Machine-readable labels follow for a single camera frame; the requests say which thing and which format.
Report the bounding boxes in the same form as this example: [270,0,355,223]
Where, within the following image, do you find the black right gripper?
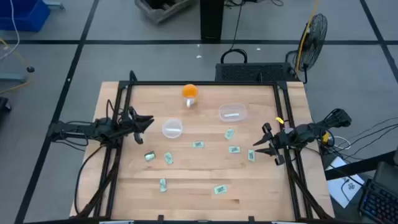
[252,123,295,166]

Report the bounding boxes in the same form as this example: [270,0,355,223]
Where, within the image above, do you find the grey plastic crate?
[134,0,200,24]

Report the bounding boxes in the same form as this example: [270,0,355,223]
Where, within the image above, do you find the black upright post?
[200,0,224,41]

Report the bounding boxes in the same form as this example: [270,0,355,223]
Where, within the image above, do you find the black looped cable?
[220,0,249,65]

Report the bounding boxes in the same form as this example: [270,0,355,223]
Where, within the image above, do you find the black keyboard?
[359,179,398,224]

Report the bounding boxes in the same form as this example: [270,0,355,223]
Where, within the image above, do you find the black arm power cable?
[73,144,105,215]

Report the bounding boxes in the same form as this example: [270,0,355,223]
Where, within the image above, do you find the blue plastic bin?
[0,0,51,32]

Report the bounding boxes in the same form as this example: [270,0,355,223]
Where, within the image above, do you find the white paper sheet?
[325,156,365,208]

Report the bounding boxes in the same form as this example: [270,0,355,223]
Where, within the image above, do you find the round clear plastic container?
[162,118,183,139]

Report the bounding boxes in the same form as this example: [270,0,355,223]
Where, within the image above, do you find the white floor cable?
[0,0,21,62]

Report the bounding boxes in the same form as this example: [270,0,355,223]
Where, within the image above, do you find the orange and white mug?
[182,83,199,108]

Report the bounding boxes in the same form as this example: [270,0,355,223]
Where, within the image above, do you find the black aluminium table frame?
[74,70,335,224]

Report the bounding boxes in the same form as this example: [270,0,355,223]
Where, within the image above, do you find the black computer case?
[215,62,301,83]

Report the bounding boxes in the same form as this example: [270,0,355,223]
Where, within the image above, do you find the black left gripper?
[119,106,155,146]

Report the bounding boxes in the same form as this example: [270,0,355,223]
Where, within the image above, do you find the black metal beam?
[325,151,398,181]

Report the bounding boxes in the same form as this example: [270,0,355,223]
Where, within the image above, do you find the yellow hanging cable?
[295,0,320,72]

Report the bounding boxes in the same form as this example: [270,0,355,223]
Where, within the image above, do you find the black floor fan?
[285,12,328,84]

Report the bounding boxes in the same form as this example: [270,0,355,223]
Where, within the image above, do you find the rectangular clear plastic container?
[218,103,248,123]

